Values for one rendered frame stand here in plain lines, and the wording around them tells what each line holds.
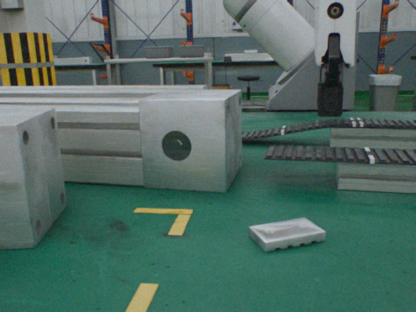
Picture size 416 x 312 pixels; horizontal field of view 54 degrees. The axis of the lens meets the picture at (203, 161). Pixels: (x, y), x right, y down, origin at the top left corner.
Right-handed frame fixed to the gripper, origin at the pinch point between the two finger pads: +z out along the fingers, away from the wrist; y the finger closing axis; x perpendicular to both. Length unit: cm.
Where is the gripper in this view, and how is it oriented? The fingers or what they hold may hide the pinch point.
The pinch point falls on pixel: (329, 103)
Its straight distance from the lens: 63.2
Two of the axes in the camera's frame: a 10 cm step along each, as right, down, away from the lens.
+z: 0.3, 9.6, 2.6
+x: -9.7, -0.4, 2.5
